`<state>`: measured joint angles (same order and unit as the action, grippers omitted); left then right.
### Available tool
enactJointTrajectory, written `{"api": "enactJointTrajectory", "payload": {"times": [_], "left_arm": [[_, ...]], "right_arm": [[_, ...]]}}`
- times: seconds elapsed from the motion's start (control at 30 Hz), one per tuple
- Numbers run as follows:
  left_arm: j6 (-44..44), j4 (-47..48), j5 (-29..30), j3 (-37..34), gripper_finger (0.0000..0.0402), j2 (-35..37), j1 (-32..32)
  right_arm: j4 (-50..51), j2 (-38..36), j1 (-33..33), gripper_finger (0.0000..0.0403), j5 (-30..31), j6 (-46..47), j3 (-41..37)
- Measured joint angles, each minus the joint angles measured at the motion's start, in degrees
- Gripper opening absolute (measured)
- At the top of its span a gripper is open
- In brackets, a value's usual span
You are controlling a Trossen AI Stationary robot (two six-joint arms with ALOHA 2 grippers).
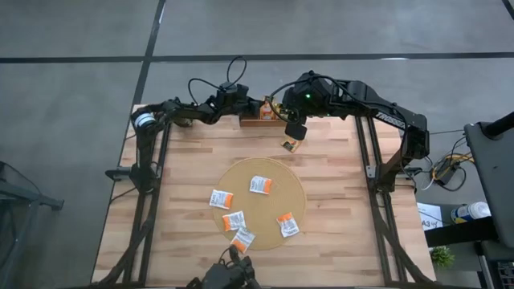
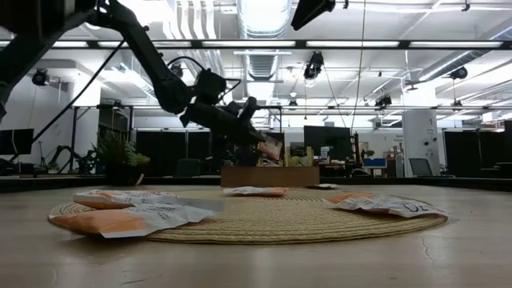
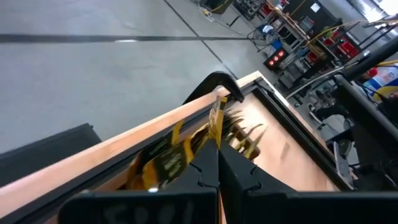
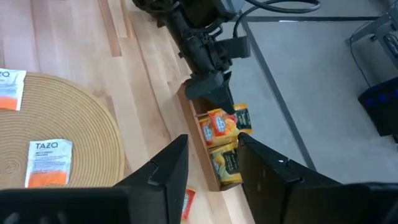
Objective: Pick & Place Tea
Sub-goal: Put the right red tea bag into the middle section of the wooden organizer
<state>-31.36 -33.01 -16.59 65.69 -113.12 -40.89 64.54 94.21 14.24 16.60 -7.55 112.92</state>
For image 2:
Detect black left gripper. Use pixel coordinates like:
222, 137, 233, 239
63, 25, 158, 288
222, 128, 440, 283
179, 95, 269, 148

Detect pink orange tea packet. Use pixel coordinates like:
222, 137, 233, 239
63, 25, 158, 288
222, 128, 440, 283
257, 135, 284, 162

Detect white orange Tazo tea packet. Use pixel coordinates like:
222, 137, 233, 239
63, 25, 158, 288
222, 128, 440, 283
47, 203, 219, 240
75, 190, 179, 200
222, 186, 289, 198
72, 193, 226, 214
326, 192, 448, 219

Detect wooden three-compartment box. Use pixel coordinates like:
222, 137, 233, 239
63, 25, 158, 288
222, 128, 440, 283
220, 165, 320, 188

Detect black beam with light strips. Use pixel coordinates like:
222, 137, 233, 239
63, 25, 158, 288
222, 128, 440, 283
0, 38, 512, 50

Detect dark green office chair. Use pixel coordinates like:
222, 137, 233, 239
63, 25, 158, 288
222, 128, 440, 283
175, 158, 202, 178

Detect large dark display screen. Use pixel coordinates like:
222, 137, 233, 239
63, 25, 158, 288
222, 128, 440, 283
303, 125, 353, 163

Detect black partition panels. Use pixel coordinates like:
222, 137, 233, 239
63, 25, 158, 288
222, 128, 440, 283
135, 130, 286, 178
443, 130, 512, 180

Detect round woven straw placemat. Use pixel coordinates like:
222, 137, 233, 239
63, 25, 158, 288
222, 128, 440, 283
47, 187, 449, 246

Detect spiky green plant dark pot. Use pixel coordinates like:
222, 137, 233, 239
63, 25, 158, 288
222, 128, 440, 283
90, 128, 151, 186

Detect white building column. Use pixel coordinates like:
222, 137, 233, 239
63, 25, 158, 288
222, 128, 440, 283
402, 108, 439, 178

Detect grey office chair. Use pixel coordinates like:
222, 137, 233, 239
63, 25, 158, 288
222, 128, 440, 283
408, 158, 435, 178

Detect small dark computer monitor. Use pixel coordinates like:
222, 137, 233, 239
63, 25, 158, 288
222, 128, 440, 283
0, 128, 35, 156

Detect silver ventilation duct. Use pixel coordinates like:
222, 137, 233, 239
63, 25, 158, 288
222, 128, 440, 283
235, 0, 294, 83

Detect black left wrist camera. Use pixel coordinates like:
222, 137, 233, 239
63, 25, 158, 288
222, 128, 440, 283
194, 68, 228, 106

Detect black background rig frame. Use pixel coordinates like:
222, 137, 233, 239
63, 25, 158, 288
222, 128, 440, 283
66, 103, 512, 175

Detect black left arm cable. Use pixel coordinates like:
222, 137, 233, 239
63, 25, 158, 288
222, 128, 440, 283
31, 38, 243, 143

